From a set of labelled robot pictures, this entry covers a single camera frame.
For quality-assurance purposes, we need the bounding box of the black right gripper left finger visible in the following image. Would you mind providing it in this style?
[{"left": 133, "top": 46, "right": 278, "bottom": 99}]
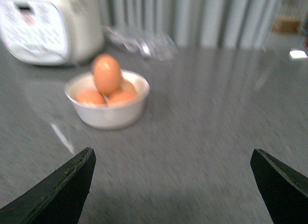
[{"left": 0, "top": 148, "right": 96, "bottom": 224}]

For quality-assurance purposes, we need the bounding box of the grey curtain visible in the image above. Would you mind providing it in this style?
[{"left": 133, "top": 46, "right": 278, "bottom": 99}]
[{"left": 99, "top": 0, "right": 282, "bottom": 49}]

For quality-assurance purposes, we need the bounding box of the brown egg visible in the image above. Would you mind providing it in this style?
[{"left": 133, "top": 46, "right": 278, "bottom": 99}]
[
  {"left": 92, "top": 54, "right": 122, "bottom": 95},
  {"left": 120, "top": 78, "right": 137, "bottom": 92},
  {"left": 107, "top": 90, "right": 138, "bottom": 106},
  {"left": 76, "top": 88, "right": 106, "bottom": 106}
]

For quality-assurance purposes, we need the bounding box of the white electric cooker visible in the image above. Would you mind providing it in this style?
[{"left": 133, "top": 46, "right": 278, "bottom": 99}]
[{"left": 0, "top": 0, "right": 104, "bottom": 66}]

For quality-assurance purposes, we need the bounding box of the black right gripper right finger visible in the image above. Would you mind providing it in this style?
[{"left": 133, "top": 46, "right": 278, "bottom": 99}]
[{"left": 250, "top": 149, "right": 308, "bottom": 224}]

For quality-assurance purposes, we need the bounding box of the white bowl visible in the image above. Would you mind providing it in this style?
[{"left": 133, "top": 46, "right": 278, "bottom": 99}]
[{"left": 64, "top": 69, "right": 150, "bottom": 130}]

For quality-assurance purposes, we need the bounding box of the brown egg front in bowl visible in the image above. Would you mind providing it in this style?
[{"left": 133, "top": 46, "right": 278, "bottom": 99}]
[{"left": 107, "top": 90, "right": 138, "bottom": 106}]

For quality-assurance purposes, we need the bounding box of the cardboard box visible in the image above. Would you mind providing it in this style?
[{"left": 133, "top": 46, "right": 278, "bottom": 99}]
[{"left": 272, "top": 16, "right": 301, "bottom": 34}]

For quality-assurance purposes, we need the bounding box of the brown egg back in bowl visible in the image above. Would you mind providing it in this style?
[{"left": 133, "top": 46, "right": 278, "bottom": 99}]
[{"left": 120, "top": 78, "right": 137, "bottom": 92}]

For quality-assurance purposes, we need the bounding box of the white power cable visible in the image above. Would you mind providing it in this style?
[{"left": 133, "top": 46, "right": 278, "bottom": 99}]
[{"left": 105, "top": 26, "right": 152, "bottom": 58}]

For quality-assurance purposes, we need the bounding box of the clear plastic bag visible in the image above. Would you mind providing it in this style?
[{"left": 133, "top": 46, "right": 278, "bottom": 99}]
[{"left": 103, "top": 26, "right": 178, "bottom": 61}]

